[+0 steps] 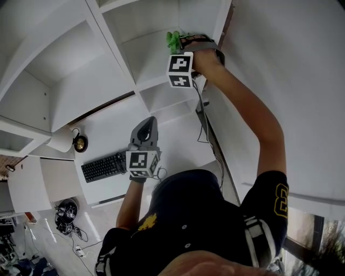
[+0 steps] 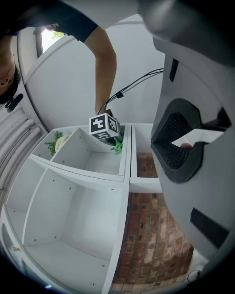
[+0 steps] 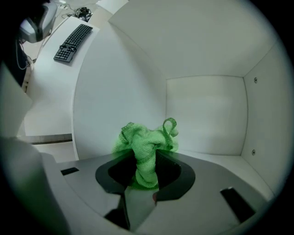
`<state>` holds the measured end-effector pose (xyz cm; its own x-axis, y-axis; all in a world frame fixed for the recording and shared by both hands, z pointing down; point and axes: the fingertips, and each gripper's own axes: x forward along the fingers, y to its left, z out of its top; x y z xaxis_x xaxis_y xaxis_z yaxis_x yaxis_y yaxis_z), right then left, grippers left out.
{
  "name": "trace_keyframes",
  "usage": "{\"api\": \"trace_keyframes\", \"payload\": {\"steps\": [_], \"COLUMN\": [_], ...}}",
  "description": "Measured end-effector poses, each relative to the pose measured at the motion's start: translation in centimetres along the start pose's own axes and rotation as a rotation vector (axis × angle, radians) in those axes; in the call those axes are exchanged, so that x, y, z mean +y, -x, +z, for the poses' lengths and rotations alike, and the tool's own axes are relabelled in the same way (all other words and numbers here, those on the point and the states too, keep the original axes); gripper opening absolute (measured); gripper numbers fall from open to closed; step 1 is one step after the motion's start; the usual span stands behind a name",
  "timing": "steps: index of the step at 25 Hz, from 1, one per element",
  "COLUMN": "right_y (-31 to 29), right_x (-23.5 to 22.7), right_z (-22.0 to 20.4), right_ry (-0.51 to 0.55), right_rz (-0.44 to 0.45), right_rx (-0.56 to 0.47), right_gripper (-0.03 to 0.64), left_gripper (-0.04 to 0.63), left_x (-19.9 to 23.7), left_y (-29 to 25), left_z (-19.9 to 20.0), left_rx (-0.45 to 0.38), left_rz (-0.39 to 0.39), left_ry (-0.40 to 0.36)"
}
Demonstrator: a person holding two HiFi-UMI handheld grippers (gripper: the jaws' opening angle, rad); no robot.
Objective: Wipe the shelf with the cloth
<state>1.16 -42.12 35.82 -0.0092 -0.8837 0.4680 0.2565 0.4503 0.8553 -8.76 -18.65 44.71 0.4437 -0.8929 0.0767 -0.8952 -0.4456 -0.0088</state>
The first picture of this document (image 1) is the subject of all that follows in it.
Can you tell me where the window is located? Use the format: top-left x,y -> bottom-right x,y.
280,209 -> 345,276

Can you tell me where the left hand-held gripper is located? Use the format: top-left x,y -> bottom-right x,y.
125,115 -> 163,179

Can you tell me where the green cloth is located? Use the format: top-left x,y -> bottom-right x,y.
165,31 -> 190,55

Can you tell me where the person's black shirt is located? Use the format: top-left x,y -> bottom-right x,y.
94,168 -> 291,276

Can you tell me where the person's left forearm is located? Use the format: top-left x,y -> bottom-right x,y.
115,179 -> 147,231

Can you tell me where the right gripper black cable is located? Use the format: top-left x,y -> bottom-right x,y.
192,80 -> 226,190

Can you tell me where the white desk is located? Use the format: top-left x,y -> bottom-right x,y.
68,93 -> 218,209

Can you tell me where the round black device with cables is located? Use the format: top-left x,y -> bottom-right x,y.
55,198 -> 79,236

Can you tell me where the white shade table lamp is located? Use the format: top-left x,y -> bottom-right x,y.
45,127 -> 89,154

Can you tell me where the white cabinet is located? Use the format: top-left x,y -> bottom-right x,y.
6,155 -> 85,214

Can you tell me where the person's right forearm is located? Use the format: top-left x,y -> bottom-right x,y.
192,51 -> 287,179

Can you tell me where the person's face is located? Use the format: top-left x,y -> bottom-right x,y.
158,250 -> 284,276

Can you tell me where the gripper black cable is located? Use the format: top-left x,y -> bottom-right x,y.
192,80 -> 226,190
155,166 -> 168,181

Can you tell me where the white shelf unit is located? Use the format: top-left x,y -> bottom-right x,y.
0,0 -> 234,157

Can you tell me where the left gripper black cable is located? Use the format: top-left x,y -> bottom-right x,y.
155,166 -> 168,181

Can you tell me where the black keyboard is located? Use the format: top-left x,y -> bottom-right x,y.
80,152 -> 128,184

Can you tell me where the person's right hand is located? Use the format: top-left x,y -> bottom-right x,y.
192,49 -> 225,75

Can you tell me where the black floor cable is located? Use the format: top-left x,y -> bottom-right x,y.
80,239 -> 105,251

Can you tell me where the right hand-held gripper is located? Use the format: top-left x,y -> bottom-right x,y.
164,33 -> 226,89

